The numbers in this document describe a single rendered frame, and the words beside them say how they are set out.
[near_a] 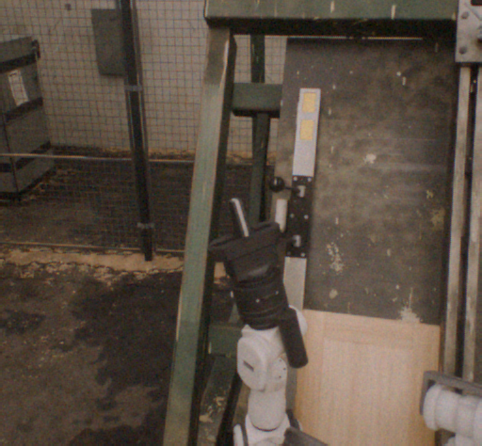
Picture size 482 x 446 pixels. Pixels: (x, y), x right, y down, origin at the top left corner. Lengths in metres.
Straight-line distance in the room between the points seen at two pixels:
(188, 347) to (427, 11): 0.96
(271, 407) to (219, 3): 0.93
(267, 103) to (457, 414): 0.87
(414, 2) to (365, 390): 0.90
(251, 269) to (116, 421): 1.98
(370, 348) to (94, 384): 1.93
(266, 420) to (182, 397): 0.32
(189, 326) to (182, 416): 0.21
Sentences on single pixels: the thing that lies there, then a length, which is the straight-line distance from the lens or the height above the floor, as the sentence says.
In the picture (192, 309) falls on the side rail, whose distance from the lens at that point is 1.23.
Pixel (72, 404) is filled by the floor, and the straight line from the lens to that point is 2.83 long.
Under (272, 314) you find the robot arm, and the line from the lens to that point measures 0.82.
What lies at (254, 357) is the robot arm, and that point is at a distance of 0.85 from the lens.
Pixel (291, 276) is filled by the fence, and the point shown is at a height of 1.32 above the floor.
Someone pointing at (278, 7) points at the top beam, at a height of 1.90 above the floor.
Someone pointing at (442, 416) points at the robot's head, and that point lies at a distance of 0.79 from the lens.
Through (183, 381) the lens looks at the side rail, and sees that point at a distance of 1.26.
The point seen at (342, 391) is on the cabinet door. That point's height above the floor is 1.09.
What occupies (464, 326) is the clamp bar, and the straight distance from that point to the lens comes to 1.21.
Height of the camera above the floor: 1.97
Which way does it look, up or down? 25 degrees down
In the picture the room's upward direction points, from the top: straight up
